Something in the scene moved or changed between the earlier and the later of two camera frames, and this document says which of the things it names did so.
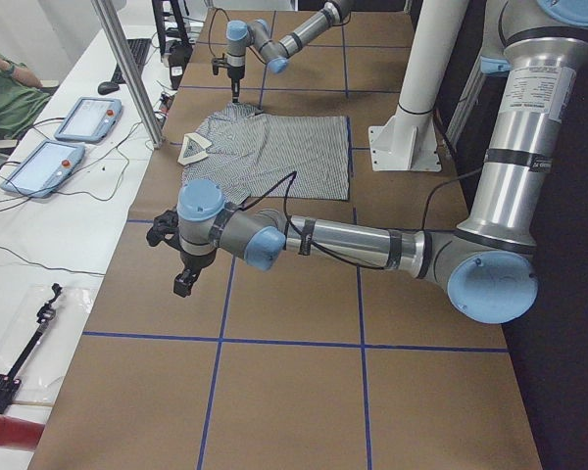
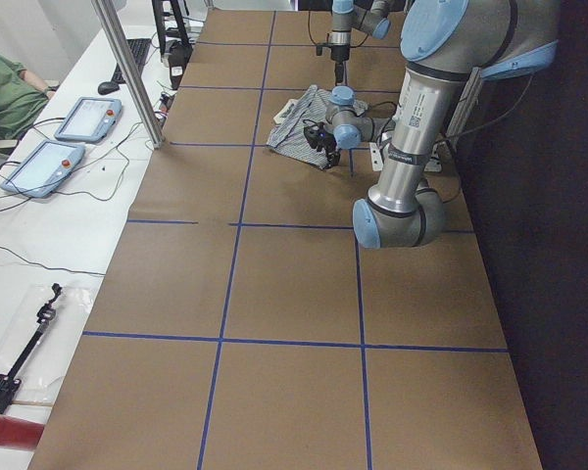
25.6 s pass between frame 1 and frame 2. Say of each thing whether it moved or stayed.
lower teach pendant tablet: stayed
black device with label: stayed
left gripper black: moved
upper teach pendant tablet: stayed
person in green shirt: stayed
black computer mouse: stayed
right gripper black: moved
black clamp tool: stayed
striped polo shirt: moved
